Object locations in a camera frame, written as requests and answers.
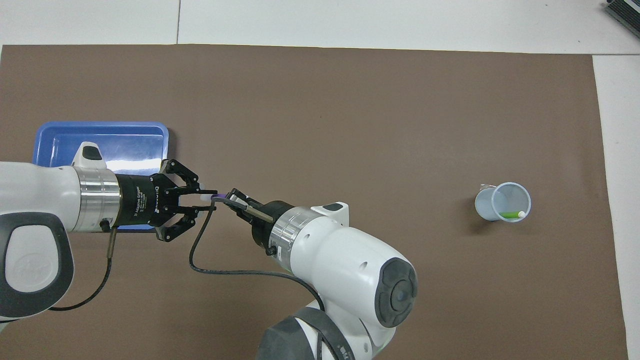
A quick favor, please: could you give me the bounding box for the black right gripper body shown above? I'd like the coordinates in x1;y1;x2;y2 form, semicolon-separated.
248;200;297;249

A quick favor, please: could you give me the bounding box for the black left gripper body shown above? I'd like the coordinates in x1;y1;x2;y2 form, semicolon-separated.
116;172;174;232

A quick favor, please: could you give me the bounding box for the blue plastic tray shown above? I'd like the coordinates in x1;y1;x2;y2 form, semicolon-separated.
32;121;170;231

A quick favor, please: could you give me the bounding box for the brown table mat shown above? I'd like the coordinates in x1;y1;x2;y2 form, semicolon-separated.
0;44;630;360

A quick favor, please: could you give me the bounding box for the translucent plastic cup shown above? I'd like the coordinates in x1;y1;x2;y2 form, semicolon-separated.
474;182;532;224

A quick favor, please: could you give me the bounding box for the dark grey ribbed device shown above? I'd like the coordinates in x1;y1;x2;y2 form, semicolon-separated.
602;0;640;40

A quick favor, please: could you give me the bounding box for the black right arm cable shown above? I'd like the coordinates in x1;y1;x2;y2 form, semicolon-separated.
189;195;346;360

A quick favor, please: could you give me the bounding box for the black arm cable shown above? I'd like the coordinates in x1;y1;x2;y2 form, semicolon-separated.
189;195;346;360
47;227;117;312

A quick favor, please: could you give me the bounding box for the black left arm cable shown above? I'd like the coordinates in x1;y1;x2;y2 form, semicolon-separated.
47;227;117;312

